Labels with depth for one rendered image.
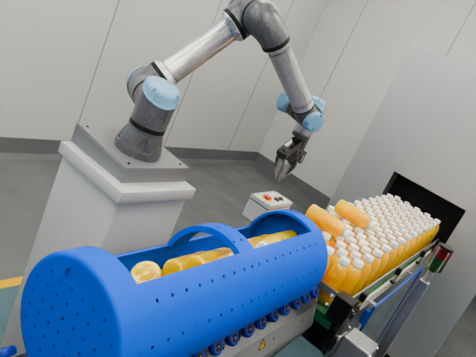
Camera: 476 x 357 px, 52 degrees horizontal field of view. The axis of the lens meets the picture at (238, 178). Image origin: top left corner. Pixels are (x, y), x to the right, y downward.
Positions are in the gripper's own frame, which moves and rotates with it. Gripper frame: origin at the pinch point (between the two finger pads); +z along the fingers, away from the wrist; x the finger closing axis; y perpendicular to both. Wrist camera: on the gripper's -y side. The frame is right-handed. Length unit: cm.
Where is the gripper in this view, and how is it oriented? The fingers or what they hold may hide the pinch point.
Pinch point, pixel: (277, 178)
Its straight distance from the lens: 198.0
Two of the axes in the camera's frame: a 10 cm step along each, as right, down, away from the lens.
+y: 5.4, -0.4, 8.4
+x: -7.4, -4.9, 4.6
